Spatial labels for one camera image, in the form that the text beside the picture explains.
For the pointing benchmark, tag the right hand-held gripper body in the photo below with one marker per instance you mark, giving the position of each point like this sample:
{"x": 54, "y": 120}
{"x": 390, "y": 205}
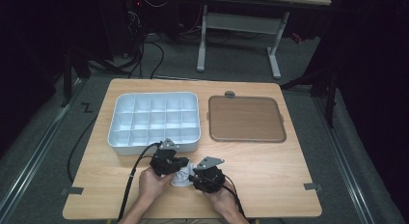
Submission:
{"x": 209, "y": 179}

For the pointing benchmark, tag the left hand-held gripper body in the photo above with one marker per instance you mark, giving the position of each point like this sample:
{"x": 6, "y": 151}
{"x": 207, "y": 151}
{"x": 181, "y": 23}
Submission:
{"x": 164, "y": 161}

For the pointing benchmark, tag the white sock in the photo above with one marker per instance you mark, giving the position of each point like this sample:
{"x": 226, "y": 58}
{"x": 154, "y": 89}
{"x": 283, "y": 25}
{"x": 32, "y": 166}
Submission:
{"x": 184, "y": 179}

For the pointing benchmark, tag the white compartment box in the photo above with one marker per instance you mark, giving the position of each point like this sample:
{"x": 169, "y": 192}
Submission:
{"x": 154, "y": 121}

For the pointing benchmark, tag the person's left hand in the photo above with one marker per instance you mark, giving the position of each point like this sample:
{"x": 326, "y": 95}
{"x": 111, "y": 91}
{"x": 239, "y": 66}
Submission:
{"x": 152, "y": 185}

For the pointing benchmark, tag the person's right hand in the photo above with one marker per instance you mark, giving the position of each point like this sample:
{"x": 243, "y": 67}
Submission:
{"x": 222, "y": 198}

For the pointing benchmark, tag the brown tray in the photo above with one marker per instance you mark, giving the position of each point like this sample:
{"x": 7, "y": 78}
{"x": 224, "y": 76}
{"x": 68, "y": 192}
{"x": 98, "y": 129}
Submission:
{"x": 246, "y": 119}

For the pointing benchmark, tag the small grey round knob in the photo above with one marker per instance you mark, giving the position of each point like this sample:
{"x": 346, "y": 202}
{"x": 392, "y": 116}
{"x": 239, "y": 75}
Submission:
{"x": 229, "y": 94}

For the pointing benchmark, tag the black tape floor mark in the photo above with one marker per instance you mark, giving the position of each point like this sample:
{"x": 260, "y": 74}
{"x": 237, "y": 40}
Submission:
{"x": 87, "y": 107}

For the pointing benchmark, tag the grey tape piece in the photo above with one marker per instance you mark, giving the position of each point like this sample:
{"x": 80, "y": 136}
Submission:
{"x": 312, "y": 186}
{"x": 72, "y": 190}

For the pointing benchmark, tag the black metal stand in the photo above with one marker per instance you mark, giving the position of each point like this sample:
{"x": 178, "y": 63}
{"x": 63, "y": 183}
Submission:
{"x": 329, "y": 98}
{"x": 67, "y": 76}

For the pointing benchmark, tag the white-legged desk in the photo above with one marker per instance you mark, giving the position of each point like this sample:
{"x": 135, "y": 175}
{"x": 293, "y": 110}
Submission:
{"x": 244, "y": 22}

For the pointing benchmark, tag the small red object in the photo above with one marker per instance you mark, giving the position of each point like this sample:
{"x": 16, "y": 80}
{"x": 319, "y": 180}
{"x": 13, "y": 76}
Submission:
{"x": 296, "y": 37}

